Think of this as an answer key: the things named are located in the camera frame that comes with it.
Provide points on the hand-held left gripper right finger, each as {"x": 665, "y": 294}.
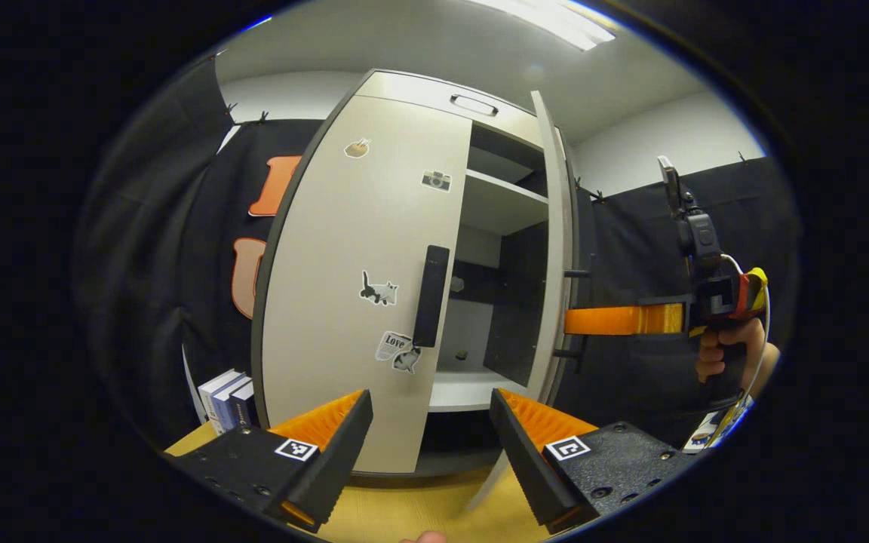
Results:
{"x": 529, "y": 475}

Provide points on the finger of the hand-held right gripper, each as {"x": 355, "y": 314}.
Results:
{"x": 615, "y": 320}

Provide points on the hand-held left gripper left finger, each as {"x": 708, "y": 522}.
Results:
{"x": 333, "y": 475}

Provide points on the camera sticker shoe cabinet door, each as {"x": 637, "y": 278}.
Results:
{"x": 344, "y": 226}

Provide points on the white double-door shoe cabinet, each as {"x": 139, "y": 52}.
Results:
{"x": 404, "y": 87}

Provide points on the dark blue book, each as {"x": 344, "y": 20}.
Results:
{"x": 244, "y": 407}

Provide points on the white and blue book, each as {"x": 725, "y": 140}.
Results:
{"x": 227, "y": 403}

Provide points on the colourful printed card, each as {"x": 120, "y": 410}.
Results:
{"x": 717, "y": 430}

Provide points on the long ceiling light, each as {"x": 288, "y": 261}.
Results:
{"x": 555, "y": 19}

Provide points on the black backdrop cloth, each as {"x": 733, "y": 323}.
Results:
{"x": 140, "y": 264}

